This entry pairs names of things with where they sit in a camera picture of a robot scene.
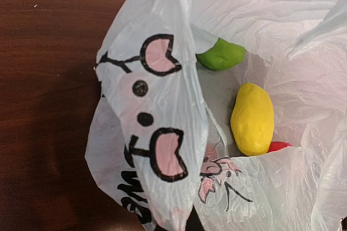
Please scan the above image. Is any light blue printed plastic bag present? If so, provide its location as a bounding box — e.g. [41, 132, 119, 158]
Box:
[85, 0, 346, 230]

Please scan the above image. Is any yellow mango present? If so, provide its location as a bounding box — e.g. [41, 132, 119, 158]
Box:
[230, 83, 274, 156]

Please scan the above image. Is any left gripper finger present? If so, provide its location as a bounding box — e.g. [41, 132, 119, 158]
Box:
[185, 207, 204, 231]

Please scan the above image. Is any red apple with stem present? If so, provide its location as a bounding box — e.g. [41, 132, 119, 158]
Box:
[268, 141, 292, 153]

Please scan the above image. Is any green apple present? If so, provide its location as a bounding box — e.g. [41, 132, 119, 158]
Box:
[196, 38, 246, 70]

